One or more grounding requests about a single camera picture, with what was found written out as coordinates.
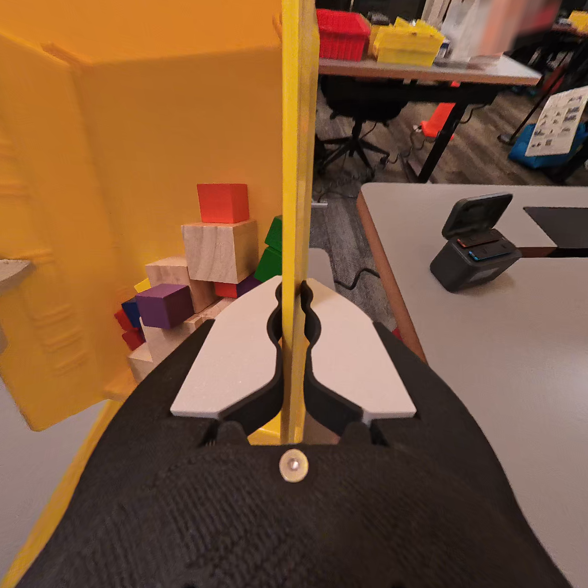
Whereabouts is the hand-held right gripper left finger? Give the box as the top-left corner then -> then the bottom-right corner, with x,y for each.
170,276 -> 284,435

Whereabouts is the orange cone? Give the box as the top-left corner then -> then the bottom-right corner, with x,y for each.
420,102 -> 458,141

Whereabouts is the grey desk with black legs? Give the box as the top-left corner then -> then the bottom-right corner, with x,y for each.
317,54 -> 544,184

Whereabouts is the pile of coloured wooden cubes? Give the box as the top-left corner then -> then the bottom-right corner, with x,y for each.
115,183 -> 283,383

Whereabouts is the dark grey charger case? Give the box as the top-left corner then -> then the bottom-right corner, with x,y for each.
430,192 -> 523,294

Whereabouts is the printed leaflet board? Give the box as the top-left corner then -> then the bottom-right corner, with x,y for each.
525,86 -> 588,158

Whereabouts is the blue bag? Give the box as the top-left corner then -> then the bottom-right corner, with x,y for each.
508,123 -> 588,170

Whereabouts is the black desk mat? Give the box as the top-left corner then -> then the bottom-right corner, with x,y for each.
524,206 -> 588,259

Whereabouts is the large yellow plastic box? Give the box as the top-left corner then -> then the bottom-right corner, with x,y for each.
0,0 -> 320,588

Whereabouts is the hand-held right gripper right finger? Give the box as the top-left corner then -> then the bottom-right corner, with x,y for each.
301,278 -> 418,435

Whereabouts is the red plastic box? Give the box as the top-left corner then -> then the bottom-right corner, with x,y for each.
316,9 -> 371,61

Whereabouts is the black office chair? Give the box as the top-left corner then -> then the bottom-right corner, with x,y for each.
318,76 -> 409,176

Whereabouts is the black floor cable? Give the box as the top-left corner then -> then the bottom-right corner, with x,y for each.
333,268 -> 382,291

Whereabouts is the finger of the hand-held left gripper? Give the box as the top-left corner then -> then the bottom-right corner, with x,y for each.
0,258 -> 36,295

